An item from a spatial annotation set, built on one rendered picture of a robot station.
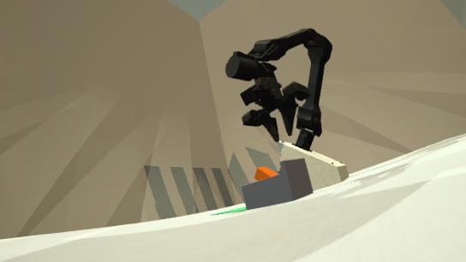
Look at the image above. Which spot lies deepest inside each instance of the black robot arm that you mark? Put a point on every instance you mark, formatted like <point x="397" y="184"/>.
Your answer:
<point x="246" y="67"/>

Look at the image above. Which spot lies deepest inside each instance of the orange l-shaped part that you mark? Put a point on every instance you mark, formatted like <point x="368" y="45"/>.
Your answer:
<point x="263" y="173"/>

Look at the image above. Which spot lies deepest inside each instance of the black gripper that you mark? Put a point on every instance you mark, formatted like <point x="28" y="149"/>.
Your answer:
<point x="286" y="104"/>

